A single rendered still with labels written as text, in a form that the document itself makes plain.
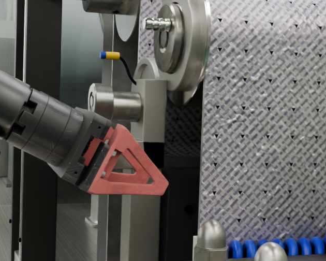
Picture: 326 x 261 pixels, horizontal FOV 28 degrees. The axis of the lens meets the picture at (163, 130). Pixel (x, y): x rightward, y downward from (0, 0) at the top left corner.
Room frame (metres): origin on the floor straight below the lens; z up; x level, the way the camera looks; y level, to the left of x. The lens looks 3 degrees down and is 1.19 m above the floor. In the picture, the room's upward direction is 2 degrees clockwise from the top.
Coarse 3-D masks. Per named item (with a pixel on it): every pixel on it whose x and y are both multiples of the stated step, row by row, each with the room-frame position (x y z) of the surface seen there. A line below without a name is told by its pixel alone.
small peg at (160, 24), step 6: (144, 18) 0.68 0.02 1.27; (150, 18) 0.68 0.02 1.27; (156, 18) 0.69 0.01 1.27; (162, 18) 0.69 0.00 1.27; (144, 24) 0.68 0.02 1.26; (150, 24) 0.68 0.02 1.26; (156, 24) 0.68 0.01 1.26; (162, 24) 0.68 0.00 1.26; (168, 24) 0.69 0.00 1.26; (144, 30) 0.69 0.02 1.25; (156, 30) 0.69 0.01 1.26; (162, 30) 0.69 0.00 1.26; (168, 30) 0.69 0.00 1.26
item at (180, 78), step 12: (168, 0) 0.73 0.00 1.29; (180, 0) 0.69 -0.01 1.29; (192, 0) 0.67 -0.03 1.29; (192, 12) 0.66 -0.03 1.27; (192, 24) 0.66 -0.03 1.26; (192, 36) 0.66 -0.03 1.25; (192, 48) 0.66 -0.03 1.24; (192, 60) 0.67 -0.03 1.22; (168, 72) 0.72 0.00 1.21; (180, 72) 0.69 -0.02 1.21; (192, 72) 0.68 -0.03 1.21; (168, 84) 0.72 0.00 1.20; (180, 84) 0.69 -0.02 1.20
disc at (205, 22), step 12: (204, 0) 0.66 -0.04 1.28; (204, 12) 0.65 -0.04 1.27; (204, 24) 0.65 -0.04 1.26; (204, 36) 0.65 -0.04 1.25; (204, 48) 0.65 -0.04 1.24; (204, 60) 0.65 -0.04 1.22; (204, 72) 0.66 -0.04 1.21; (192, 84) 0.68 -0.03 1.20; (168, 96) 0.75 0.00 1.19; (180, 96) 0.71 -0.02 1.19; (192, 96) 0.68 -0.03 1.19
